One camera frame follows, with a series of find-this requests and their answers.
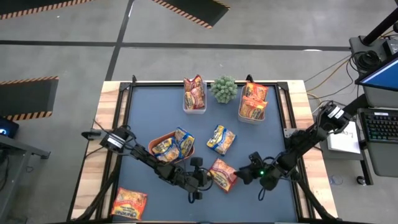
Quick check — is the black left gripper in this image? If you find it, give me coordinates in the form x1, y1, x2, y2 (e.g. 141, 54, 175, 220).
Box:
169, 156, 213, 203

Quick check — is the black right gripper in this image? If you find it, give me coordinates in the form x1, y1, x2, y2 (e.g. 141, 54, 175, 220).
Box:
233, 164, 281, 192

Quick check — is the blue Maruchan ramen packet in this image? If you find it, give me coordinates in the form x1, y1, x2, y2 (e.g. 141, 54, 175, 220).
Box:
151, 138, 182, 163
206, 124, 237, 156
174, 126, 196, 157

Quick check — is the orange plastic bin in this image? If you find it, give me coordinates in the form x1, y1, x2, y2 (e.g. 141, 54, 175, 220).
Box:
147, 130, 196, 165

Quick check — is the clear plastic bin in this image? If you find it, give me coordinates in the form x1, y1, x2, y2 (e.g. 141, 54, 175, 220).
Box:
182, 80, 208, 115

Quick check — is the green succulent in pot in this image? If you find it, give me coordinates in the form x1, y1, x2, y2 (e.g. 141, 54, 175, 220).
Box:
210, 75, 239, 105

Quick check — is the white paper sheet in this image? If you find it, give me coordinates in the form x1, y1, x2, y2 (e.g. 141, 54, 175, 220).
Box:
326, 121, 361, 155

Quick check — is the grey equipment cart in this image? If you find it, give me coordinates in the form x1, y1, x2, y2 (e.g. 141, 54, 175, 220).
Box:
323, 83, 398, 179

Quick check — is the black computer keyboard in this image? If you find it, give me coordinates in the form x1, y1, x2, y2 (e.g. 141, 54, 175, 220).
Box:
357, 107, 398, 144

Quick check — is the black hazard-striped floor mat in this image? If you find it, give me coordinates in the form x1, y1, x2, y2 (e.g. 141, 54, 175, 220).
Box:
0, 0, 94, 21
0, 75, 60, 122
151, 0, 231, 30

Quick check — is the monitor with blue screen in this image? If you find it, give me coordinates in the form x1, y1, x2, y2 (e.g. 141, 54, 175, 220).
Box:
354, 51, 398, 93

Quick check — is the grey stand base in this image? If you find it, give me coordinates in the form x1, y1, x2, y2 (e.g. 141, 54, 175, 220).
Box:
349, 35, 398, 63

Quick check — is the grey side desk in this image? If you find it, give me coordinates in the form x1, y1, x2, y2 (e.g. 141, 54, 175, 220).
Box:
0, 133, 51, 224

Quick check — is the black device with blue light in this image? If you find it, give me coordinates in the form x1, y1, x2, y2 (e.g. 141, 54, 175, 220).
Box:
0, 116, 20, 139

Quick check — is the black stand pole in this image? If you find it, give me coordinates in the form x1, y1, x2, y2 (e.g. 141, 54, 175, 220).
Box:
362, 7, 398, 46

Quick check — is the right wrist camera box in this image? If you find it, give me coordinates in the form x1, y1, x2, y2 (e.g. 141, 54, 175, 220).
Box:
248, 151, 265, 167

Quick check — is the tan floor cable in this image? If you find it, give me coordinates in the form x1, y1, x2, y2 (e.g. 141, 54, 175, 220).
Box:
306, 58, 352, 94

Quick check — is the black floor cable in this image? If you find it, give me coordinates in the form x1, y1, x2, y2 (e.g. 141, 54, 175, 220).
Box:
303, 54, 353, 84

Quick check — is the black coiled cable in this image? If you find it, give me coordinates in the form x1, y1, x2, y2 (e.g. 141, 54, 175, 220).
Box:
356, 49, 382, 72

